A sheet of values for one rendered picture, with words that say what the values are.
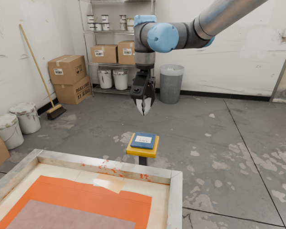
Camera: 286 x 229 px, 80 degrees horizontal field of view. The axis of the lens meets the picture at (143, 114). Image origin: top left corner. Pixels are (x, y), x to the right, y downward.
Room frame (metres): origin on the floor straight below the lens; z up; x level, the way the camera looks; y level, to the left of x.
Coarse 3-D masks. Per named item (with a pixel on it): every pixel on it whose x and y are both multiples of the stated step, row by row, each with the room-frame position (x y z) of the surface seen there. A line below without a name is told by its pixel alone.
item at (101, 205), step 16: (96, 192) 0.36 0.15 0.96; (112, 192) 0.36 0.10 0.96; (128, 192) 0.36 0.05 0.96; (96, 208) 0.31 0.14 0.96; (112, 208) 0.31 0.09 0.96; (128, 208) 0.31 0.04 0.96; (144, 208) 0.31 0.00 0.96; (80, 224) 0.26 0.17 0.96; (96, 224) 0.26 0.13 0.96; (112, 224) 0.26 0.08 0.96; (128, 224) 0.26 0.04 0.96; (144, 224) 0.26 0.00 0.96
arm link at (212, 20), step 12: (216, 0) 0.48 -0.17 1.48; (228, 0) 0.44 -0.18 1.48; (240, 0) 0.42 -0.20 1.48; (252, 0) 0.41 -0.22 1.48; (264, 0) 0.40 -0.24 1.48; (204, 12) 0.51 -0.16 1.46; (216, 12) 0.47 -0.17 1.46; (228, 12) 0.45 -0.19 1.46; (240, 12) 0.43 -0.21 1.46; (192, 24) 0.55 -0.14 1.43; (204, 24) 0.50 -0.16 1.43; (216, 24) 0.48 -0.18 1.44; (228, 24) 0.47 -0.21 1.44; (192, 36) 0.55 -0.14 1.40; (204, 36) 0.52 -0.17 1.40; (192, 48) 0.58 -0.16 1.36
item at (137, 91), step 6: (138, 72) 0.62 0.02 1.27; (144, 72) 0.62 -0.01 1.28; (138, 78) 0.60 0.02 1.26; (144, 78) 0.59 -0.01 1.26; (138, 84) 0.57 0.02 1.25; (144, 84) 0.57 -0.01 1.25; (132, 90) 0.55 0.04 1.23; (138, 90) 0.54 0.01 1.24; (144, 90) 0.56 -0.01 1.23; (132, 96) 0.53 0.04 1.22; (138, 96) 0.53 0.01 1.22
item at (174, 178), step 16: (32, 160) 0.47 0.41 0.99; (48, 160) 0.48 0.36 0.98; (64, 160) 0.47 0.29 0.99; (80, 160) 0.47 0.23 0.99; (96, 160) 0.47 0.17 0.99; (16, 176) 0.40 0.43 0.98; (128, 176) 0.41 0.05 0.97; (144, 176) 0.40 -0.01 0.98; (160, 176) 0.39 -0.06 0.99; (176, 176) 0.39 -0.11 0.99; (0, 192) 0.34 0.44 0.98; (176, 192) 0.33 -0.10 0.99; (176, 208) 0.28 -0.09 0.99; (176, 224) 0.24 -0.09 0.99
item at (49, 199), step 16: (32, 192) 0.36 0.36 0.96; (48, 192) 0.36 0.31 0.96; (64, 192) 0.36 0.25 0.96; (80, 192) 0.36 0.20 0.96; (16, 208) 0.31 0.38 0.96; (32, 208) 0.31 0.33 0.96; (48, 208) 0.31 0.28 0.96; (64, 208) 0.31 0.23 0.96; (80, 208) 0.31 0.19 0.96; (0, 224) 0.26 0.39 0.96; (16, 224) 0.26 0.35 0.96; (32, 224) 0.26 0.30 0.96; (48, 224) 0.26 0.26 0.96; (64, 224) 0.26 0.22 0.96
